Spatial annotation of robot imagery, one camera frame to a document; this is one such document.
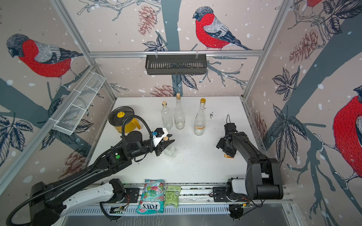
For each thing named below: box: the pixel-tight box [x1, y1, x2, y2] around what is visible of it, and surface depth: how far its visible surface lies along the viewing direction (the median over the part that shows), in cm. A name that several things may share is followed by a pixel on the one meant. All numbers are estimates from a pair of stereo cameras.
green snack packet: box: [164, 185, 181, 209], surface depth 74 cm
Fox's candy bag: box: [136, 178, 165, 215], surface depth 71 cm
